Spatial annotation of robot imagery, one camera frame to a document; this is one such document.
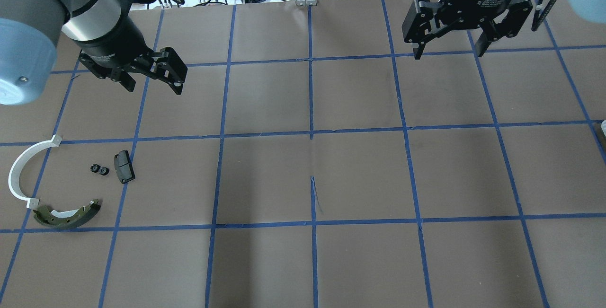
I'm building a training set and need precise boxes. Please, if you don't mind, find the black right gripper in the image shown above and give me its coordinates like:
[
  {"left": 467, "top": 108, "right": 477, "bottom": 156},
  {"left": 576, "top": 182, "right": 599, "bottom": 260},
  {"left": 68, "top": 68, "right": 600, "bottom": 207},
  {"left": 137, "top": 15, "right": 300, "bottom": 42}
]
[{"left": 401, "top": 0, "right": 533, "bottom": 60}]

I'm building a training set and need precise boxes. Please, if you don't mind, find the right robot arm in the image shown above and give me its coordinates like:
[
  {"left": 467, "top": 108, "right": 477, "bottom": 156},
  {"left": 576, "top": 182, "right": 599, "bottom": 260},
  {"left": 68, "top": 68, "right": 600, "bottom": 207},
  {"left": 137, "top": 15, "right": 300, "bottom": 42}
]
[{"left": 401, "top": 0, "right": 605, "bottom": 60}]

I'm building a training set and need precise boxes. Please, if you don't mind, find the olive brake shoe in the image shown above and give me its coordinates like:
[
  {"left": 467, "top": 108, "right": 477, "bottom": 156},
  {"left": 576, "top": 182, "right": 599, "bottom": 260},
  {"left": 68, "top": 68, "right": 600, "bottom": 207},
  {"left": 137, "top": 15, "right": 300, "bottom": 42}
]
[{"left": 33, "top": 199, "right": 102, "bottom": 230}]

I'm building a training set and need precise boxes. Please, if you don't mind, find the black bearing gear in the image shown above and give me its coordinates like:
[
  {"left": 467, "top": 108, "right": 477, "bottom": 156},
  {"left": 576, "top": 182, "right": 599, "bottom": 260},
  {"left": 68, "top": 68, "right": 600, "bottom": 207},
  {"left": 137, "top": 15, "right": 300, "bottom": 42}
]
[
  {"left": 98, "top": 167, "right": 110, "bottom": 176},
  {"left": 89, "top": 164, "right": 100, "bottom": 174}
]

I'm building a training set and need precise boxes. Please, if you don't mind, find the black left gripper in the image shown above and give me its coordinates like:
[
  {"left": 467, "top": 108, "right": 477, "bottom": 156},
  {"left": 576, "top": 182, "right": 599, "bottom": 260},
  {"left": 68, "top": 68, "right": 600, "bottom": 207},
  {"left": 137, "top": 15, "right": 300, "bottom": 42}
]
[{"left": 76, "top": 17, "right": 188, "bottom": 95}]

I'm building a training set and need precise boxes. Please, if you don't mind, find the grey brake pad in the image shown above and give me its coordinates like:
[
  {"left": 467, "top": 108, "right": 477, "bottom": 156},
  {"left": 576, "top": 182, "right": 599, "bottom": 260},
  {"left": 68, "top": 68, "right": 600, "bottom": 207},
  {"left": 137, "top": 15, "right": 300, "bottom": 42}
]
[{"left": 113, "top": 150, "right": 136, "bottom": 184}]

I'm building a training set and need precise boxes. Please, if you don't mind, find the white curved plastic bracket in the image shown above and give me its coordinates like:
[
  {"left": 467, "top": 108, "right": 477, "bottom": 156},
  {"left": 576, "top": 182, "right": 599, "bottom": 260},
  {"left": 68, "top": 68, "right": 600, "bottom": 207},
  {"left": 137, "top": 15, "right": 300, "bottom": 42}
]
[{"left": 7, "top": 135, "right": 62, "bottom": 210}]

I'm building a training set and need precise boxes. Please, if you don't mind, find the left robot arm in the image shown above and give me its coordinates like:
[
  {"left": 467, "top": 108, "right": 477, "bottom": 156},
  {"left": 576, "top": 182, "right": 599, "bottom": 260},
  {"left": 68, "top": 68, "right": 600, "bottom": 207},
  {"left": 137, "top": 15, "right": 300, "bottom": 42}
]
[{"left": 0, "top": 0, "right": 188, "bottom": 106}]

